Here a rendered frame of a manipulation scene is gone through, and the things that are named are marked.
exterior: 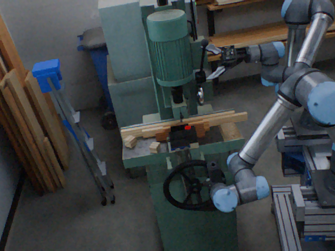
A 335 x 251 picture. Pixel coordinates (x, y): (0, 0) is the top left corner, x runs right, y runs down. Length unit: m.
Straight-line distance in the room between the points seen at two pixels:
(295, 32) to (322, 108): 0.83
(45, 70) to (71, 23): 1.67
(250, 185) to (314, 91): 0.38
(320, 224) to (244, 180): 0.55
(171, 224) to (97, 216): 0.92
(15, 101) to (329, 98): 2.24
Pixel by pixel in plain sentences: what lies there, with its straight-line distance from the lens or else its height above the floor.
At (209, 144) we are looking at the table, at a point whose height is 0.90.
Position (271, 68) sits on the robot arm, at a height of 1.24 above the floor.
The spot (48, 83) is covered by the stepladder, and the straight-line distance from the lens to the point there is 2.39.
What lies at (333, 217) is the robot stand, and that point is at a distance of 1.71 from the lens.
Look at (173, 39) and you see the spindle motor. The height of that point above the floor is 1.42.
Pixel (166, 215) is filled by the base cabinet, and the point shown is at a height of 0.48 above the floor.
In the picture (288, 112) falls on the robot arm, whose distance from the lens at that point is 1.28.
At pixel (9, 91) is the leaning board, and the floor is 0.95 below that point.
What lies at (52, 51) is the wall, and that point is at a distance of 4.10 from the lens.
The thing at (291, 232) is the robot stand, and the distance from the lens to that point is 2.26.
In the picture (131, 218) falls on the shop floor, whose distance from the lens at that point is 2.74.
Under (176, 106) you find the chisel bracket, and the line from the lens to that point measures 1.76.
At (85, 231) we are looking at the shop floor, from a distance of 2.77.
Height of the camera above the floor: 1.92
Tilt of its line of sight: 32 degrees down
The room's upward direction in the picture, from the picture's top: 10 degrees counter-clockwise
